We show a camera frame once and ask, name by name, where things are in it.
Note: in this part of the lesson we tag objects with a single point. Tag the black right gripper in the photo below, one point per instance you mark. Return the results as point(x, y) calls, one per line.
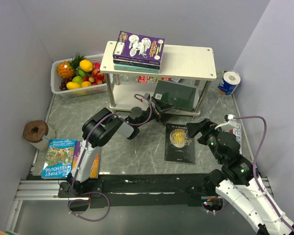
point(192, 128)

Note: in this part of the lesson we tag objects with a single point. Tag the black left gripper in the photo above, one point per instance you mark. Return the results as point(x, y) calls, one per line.
point(159, 112)

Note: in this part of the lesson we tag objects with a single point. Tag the dark grey Mansfield book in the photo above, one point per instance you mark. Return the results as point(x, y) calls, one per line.
point(179, 147)

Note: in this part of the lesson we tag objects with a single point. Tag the dark green book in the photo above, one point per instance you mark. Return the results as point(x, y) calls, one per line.
point(181, 96)

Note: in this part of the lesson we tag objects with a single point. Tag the red 13-Storey Treehouse book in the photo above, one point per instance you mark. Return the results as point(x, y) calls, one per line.
point(151, 79)

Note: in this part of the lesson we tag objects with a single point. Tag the teal paperback book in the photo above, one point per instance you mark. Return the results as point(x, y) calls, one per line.
point(133, 68)

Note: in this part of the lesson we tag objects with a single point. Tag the Little Women floral book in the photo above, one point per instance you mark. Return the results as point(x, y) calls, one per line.
point(136, 64)

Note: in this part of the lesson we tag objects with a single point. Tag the purple 52-Storey Treehouse book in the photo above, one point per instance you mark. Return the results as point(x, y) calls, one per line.
point(139, 48)

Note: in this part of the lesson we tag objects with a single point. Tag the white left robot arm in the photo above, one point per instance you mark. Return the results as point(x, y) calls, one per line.
point(100, 128)

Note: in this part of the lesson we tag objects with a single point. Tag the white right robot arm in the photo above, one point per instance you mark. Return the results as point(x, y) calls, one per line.
point(238, 181)

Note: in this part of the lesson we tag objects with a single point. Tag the red white toothpaste box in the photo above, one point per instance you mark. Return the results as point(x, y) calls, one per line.
point(237, 131)

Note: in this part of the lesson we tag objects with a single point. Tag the toilet paper roll blue wrap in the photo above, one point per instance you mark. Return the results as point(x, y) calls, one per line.
point(229, 83)

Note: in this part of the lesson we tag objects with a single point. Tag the red apples cluster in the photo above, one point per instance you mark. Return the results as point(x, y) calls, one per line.
point(95, 77)

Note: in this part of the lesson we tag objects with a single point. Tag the yellow lemon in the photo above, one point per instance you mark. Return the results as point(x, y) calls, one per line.
point(86, 65)

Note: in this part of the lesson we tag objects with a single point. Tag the Roald Dahl Charlie book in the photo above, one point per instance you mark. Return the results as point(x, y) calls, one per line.
point(95, 161)

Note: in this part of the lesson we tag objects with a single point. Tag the green apple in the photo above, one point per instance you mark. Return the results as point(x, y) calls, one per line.
point(78, 80)

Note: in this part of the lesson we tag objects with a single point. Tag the yellow mango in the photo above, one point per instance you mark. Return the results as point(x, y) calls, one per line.
point(73, 85)

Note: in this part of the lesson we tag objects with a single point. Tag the dark grapes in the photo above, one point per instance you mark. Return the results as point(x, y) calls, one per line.
point(64, 82)

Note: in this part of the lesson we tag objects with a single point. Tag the pineapple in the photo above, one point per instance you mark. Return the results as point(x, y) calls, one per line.
point(67, 69)

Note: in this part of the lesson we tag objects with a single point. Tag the white plastic fruit basket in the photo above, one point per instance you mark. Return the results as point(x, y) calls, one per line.
point(86, 87)

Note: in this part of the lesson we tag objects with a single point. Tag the blue 26-Storey Treehouse book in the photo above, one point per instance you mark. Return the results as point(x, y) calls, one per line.
point(59, 159)

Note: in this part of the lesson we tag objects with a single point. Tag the brown paper roll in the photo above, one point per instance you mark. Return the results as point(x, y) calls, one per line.
point(38, 133)

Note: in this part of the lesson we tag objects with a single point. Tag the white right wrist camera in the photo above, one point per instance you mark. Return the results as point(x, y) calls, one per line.
point(230, 123)

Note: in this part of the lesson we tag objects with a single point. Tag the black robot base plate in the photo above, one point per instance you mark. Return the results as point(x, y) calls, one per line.
point(148, 190)

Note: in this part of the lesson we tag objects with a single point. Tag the aluminium frame rail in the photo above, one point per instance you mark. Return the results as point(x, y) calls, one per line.
point(35, 190)

